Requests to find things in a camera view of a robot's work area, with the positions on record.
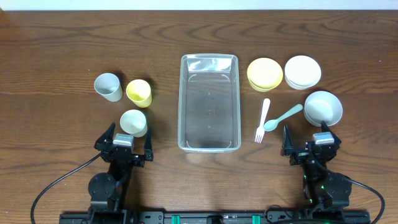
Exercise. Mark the grey cup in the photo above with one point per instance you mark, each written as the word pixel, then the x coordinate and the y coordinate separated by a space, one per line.
pixel 109 87

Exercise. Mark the pale green cup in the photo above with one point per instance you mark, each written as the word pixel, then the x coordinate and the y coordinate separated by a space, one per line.
pixel 134 122

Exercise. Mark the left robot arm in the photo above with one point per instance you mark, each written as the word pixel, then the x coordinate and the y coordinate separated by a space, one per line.
pixel 108 189

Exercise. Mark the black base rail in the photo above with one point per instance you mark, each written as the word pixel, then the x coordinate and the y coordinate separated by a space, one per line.
pixel 274 215

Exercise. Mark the light blue plastic spoon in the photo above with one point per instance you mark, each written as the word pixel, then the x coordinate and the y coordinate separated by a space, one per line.
pixel 270 125

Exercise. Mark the yellow cup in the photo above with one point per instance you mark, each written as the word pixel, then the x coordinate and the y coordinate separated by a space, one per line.
pixel 139 92

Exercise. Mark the white plastic fork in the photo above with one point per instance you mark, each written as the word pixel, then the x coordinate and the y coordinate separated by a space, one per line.
pixel 260 129

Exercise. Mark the grey bowl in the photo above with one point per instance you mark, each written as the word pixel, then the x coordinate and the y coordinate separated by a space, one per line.
pixel 323 106

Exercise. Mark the yellow bowl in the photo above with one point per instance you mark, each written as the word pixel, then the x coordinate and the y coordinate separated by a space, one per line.
pixel 264 74

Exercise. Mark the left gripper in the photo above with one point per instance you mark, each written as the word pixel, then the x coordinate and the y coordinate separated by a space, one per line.
pixel 123 154

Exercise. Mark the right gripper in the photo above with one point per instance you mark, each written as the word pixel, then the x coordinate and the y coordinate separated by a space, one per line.
pixel 310 155

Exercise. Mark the clear plastic container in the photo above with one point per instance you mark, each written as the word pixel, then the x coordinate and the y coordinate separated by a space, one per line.
pixel 209 117

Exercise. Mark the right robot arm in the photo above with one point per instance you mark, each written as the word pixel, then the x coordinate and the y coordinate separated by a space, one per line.
pixel 328 191

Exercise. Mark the white bowl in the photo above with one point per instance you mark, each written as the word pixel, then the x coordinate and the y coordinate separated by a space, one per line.
pixel 302 72

